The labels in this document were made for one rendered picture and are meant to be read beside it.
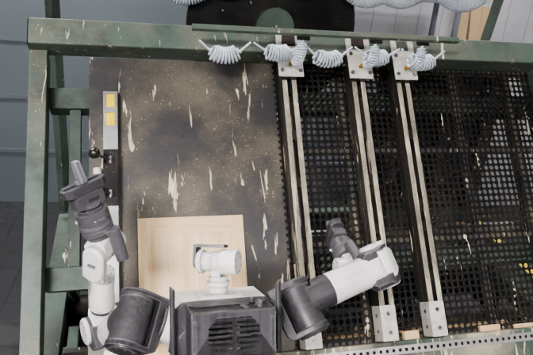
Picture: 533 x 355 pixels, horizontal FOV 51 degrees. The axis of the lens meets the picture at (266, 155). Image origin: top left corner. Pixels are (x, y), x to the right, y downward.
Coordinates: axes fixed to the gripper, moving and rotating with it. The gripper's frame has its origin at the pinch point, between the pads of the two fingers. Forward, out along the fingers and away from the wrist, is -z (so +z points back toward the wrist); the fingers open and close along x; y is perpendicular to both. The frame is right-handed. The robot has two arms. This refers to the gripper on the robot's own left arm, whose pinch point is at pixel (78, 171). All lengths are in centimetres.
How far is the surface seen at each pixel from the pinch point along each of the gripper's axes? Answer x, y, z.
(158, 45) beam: 61, -38, -19
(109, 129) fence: 35, -42, 4
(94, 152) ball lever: 21.4, -31.2, 6.3
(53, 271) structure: 0, -42, 42
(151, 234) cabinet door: 29, -24, 40
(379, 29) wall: 345, -128, 35
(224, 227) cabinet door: 51, -11, 45
